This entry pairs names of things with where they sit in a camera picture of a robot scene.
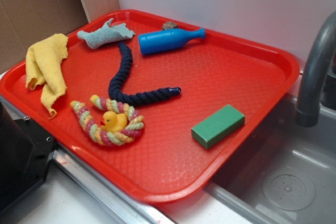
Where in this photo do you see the multicolour braided rope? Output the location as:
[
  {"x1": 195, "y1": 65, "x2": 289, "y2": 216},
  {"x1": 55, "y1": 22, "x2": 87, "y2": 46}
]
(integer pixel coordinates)
[{"x1": 69, "y1": 94, "x2": 145, "y2": 147}]

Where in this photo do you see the small brown cork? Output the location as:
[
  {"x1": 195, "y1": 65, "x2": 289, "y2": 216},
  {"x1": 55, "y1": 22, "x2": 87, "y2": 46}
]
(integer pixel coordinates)
[{"x1": 162, "y1": 21, "x2": 178, "y2": 30}]

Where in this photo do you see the yellow cloth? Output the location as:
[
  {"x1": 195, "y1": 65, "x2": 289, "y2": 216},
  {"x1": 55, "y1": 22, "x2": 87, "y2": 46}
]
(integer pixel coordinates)
[{"x1": 25, "y1": 34, "x2": 68, "y2": 119}]

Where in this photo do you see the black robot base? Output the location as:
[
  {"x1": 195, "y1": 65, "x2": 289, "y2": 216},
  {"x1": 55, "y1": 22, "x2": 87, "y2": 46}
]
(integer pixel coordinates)
[{"x1": 1, "y1": 104, "x2": 56, "y2": 214}]

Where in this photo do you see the red plastic tray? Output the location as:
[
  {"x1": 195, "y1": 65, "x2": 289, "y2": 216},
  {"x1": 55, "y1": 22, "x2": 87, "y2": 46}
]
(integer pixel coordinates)
[{"x1": 0, "y1": 9, "x2": 301, "y2": 205}]

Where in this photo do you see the light blue cloth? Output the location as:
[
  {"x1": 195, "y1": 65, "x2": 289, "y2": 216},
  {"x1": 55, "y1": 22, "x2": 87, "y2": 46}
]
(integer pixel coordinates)
[{"x1": 77, "y1": 18, "x2": 135, "y2": 49}]

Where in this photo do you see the green rectangular block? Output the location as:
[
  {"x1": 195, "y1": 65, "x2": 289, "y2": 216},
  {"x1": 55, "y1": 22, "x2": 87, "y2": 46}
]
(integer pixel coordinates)
[{"x1": 191, "y1": 104, "x2": 245, "y2": 150}]

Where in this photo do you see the yellow rubber duck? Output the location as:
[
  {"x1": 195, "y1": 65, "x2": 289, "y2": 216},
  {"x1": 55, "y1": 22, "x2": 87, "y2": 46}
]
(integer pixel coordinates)
[{"x1": 101, "y1": 111, "x2": 128, "y2": 133}]

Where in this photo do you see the blue plastic bottle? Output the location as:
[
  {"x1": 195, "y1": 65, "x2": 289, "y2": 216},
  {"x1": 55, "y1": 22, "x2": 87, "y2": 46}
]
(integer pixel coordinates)
[{"x1": 138, "y1": 28, "x2": 206, "y2": 55}]

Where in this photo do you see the brown cardboard panel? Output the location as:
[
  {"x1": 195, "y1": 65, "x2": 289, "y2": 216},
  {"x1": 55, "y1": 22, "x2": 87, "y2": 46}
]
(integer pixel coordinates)
[{"x1": 1, "y1": 0, "x2": 88, "y2": 72}]

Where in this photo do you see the grey plastic sink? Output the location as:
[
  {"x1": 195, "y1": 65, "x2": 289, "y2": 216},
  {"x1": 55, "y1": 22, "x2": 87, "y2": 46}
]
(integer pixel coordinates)
[{"x1": 160, "y1": 84, "x2": 335, "y2": 223}]

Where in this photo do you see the dark blue rope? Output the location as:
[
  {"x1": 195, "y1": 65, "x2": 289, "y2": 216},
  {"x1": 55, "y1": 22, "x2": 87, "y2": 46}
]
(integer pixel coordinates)
[{"x1": 108, "y1": 41, "x2": 182, "y2": 108}]

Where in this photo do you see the grey faucet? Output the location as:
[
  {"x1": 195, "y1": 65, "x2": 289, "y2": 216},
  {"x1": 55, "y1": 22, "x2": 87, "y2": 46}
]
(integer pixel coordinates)
[{"x1": 295, "y1": 12, "x2": 335, "y2": 127}]

